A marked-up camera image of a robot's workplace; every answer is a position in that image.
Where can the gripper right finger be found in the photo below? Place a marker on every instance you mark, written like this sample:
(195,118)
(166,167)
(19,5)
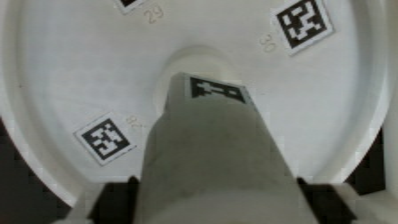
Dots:
(342,207)

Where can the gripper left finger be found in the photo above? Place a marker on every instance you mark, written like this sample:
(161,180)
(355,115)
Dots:
(106,206)

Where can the white cylindrical table leg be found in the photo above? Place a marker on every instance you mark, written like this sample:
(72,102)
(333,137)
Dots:
(216,177)

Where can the white round table top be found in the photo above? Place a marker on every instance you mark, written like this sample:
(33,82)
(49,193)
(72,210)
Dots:
(92,52)

